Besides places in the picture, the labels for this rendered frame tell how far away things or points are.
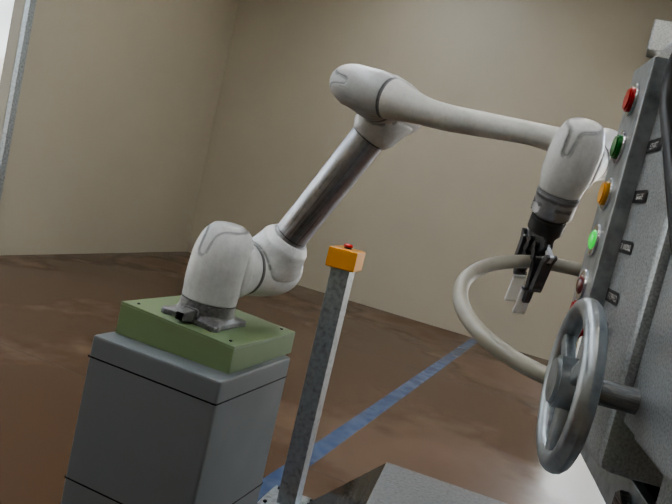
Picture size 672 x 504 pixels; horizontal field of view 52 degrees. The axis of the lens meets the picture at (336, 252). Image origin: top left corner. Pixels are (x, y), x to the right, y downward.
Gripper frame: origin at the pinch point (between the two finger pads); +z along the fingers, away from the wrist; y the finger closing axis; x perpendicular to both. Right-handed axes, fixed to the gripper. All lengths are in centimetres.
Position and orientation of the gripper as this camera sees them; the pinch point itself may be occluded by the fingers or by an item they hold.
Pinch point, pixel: (518, 294)
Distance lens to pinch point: 163.4
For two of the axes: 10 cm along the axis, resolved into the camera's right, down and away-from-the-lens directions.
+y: 1.7, 5.0, -8.5
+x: 9.6, 0.9, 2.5
